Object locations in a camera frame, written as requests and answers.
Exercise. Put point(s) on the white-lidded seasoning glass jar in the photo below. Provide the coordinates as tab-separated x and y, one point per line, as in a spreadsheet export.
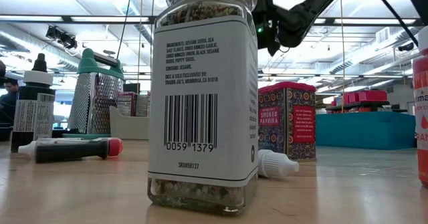
200	100

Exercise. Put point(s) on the green mini cereal box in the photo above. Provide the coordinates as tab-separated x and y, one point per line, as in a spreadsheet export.
143	105

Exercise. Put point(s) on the red-lidded smoked paprika tin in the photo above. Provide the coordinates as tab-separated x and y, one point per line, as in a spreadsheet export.
287	123

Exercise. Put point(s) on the pink mini cereal box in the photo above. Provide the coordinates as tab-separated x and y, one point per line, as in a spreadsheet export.
126	103

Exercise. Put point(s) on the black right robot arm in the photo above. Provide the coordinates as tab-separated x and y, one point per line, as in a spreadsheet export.
307	13

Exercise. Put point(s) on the grey plastic bin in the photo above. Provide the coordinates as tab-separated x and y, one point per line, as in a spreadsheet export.
128	128

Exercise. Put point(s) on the shelving rack with bins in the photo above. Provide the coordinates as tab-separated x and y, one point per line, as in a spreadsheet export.
361	98

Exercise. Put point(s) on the small black red-capped bottle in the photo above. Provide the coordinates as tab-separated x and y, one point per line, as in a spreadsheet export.
73	150

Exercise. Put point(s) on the black ceiling spotlight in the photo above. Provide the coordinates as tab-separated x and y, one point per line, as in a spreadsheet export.
61	38

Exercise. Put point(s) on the black bottle with white collar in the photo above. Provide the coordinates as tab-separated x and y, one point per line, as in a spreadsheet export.
33	110

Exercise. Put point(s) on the person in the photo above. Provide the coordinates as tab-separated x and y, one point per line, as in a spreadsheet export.
8	100

